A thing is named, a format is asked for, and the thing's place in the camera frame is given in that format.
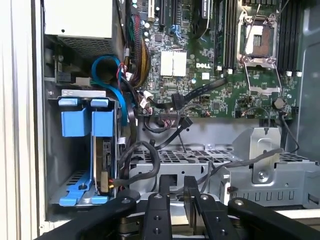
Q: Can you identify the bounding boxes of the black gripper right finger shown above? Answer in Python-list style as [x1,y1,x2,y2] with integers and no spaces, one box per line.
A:
[183,175,320,240]

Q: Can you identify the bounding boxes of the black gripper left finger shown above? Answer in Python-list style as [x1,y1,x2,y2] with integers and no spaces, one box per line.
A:
[34,174,173,240]

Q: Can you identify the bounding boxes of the disk power wire beige plug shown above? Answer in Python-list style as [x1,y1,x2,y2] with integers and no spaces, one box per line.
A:
[99,141,161,196]

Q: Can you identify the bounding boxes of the hard disk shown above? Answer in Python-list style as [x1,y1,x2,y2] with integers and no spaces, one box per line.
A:
[89,97,117,204]

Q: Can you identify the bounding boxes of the metal disk bay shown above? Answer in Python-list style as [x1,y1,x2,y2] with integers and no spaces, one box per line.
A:
[46,88,120,207]

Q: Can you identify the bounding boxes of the empty blue disk carrier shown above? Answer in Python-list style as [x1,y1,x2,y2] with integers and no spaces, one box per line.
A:
[57,98,91,207]

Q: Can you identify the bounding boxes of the black RAM slot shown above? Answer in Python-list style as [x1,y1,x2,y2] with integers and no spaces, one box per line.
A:
[292,0,303,78]
[224,0,237,75]
[214,0,225,72]
[278,0,293,77]

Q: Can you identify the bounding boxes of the black expansion slot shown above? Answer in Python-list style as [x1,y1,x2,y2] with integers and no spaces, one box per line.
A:
[158,0,166,28]
[171,0,180,26]

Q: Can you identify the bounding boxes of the perforated metal drive cage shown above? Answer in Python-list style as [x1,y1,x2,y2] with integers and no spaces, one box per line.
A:
[128,126,320,208]

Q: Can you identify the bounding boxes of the green Dell motherboard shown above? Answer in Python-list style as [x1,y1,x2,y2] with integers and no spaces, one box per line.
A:
[124,0,302,120]

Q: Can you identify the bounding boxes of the round coin battery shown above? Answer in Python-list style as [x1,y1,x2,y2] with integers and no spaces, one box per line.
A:
[273,97,286,110]

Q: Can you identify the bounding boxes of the metal socket cover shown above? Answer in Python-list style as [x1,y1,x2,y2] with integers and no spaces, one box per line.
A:
[241,56,283,95]

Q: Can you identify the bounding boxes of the black open PC case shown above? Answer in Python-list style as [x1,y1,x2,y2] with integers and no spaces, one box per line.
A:
[31,0,320,223]

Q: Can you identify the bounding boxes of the white chipset heatsink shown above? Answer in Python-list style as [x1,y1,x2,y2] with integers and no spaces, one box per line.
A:
[160,49,188,78]

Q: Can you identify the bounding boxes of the CPU socket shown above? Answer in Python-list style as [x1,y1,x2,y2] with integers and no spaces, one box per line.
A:
[236,11,279,62]

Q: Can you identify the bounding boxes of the black graphics card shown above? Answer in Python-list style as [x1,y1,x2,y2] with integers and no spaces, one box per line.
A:
[191,0,214,40]

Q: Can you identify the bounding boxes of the silver power supply unit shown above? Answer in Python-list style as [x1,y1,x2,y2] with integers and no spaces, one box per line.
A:
[42,0,118,60]

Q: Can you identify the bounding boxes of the grey sleeved cable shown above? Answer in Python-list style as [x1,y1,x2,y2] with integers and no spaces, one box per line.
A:
[199,147,285,198]

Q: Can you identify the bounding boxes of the black flat disk wire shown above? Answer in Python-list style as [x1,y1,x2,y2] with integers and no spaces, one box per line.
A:
[149,76,228,111]
[143,116,194,151]

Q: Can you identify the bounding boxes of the thin black cable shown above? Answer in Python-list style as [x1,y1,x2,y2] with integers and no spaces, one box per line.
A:
[281,112,301,152]

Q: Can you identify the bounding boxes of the blue disk wire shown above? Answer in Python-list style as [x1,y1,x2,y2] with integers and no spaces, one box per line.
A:
[91,55,129,127]

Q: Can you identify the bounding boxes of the coloured power wire bundle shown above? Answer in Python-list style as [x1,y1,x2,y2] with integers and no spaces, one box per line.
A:
[126,13,151,90]

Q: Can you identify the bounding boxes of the thin wire locking lever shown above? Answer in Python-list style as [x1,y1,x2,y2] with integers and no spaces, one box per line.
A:
[279,0,291,15]
[242,6,264,58]

